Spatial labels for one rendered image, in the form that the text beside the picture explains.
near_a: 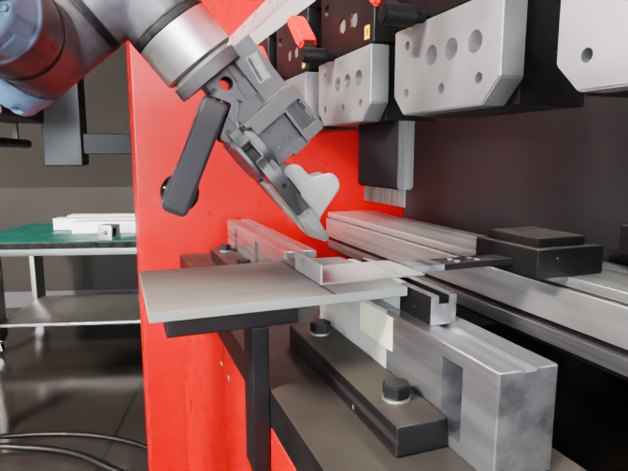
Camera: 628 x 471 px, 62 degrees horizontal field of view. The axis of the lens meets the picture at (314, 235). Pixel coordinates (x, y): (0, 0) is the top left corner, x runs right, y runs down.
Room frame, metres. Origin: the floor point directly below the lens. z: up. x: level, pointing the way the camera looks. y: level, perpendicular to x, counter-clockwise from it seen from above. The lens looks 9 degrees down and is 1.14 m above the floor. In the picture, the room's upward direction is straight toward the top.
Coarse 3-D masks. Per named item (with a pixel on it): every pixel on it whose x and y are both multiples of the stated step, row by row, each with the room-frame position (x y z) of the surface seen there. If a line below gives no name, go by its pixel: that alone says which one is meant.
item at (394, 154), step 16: (368, 128) 0.65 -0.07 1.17; (384, 128) 0.61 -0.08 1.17; (400, 128) 0.58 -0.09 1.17; (368, 144) 0.65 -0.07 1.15; (384, 144) 0.61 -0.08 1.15; (400, 144) 0.58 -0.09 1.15; (368, 160) 0.65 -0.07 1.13; (384, 160) 0.61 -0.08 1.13; (400, 160) 0.58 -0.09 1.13; (368, 176) 0.64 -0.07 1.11; (384, 176) 0.61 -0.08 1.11; (400, 176) 0.58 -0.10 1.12; (368, 192) 0.66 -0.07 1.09; (384, 192) 0.62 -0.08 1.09; (400, 192) 0.59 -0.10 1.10
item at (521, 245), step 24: (480, 240) 0.73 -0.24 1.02; (504, 240) 0.70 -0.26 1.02; (528, 240) 0.66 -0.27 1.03; (552, 240) 0.65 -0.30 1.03; (576, 240) 0.67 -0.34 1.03; (408, 264) 0.63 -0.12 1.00; (432, 264) 0.63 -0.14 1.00; (456, 264) 0.64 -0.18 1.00; (480, 264) 0.65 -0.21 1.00; (504, 264) 0.66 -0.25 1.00; (528, 264) 0.64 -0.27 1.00; (552, 264) 0.64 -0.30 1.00; (576, 264) 0.65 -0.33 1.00; (600, 264) 0.67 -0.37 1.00
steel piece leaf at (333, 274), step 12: (300, 264) 0.61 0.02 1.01; (312, 264) 0.57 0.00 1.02; (336, 264) 0.64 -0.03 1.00; (348, 264) 0.64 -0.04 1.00; (360, 264) 0.64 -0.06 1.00; (372, 264) 0.64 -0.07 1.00; (312, 276) 0.57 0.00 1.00; (324, 276) 0.58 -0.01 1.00; (336, 276) 0.58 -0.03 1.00; (348, 276) 0.58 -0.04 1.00; (360, 276) 0.58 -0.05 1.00; (372, 276) 0.58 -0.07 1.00; (384, 276) 0.58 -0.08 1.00; (396, 276) 0.58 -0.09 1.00
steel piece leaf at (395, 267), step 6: (378, 264) 0.64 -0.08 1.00; (384, 264) 0.64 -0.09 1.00; (390, 264) 0.64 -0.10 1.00; (396, 264) 0.64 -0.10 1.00; (396, 270) 0.61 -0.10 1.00; (402, 270) 0.61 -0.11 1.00; (408, 270) 0.61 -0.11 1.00; (414, 270) 0.61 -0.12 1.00; (408, 276) 0.58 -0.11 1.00; (414, 276) 0.59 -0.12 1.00
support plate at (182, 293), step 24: (240, 264) 0.65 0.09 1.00; (264, 264) 0.65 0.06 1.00; (144, 288) 0.53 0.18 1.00; (168, 288) 0.53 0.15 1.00; (192, 288) 0.53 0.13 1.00; (216, 288) 0.53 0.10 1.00; (240, 288) 0.53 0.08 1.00; (264, 288) 0.53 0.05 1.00; (288, 288) 0.53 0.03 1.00; (312, 288) 0.53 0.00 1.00; (336, 288) 0.53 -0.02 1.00; (360, 288) 0.53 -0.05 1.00; (384, 288) 0.53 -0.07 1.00; (168, 312) 0.45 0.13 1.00; (192, 312) 0.46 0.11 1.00; (216, 312) 0.47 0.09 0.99; (240, 312) 0.48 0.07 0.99
